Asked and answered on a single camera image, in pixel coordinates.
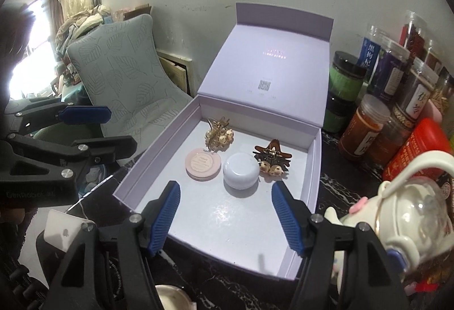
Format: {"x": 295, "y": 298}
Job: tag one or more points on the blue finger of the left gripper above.
{"x": 108, "y": 149}
{"x": 77, "y": 115}

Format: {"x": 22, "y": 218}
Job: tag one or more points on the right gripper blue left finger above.
{"x": 160, "y": 215}

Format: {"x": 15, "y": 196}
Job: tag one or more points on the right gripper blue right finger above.
{"x": 285, "y": 207}

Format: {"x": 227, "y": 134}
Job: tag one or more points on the lavender round case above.
{"x": 240, "y": 171}

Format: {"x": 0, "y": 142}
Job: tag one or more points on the pink round blush compact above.
{"x": 202, "y": 165}

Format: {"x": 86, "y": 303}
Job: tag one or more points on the cream round jar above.
{"x": 174, "y": 298}

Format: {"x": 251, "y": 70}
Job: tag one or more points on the brown pearl hair claw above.
{"x": 271, "y": 159}

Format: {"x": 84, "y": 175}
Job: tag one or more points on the grey leaf pattern cushion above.
{"x": 120, "y": 68}

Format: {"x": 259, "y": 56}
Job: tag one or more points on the lavender open gift box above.
{"x": 270, "y": 80}

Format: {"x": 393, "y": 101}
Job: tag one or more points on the gold pearl hair claw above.
{"x": 219, "y": 136}

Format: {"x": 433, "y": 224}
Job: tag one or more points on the white smartphone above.
{"x": 61, "y": 229}

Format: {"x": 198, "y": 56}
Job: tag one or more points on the orange spice jar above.
{"x": 365, "y": 125}

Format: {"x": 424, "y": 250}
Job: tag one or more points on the white cartoon dog water bottle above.
{"x": 408, "y": 214}

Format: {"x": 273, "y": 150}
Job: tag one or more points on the green black lid jar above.
{"x": 345, "y": 82}

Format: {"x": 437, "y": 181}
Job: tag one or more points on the red canister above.
{"x": 427, "y": 136}

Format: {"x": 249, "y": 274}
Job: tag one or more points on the brown label herb jar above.
{"x": 416, "y": 92}

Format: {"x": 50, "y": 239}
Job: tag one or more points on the dark purple label jar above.
{"x": 388, "y": 71}

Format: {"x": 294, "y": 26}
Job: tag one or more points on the blue label clear jar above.
{"x": 371, "y": 45}

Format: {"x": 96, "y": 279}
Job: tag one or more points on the red contents tall jar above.
{"x": 413, "y": 26}

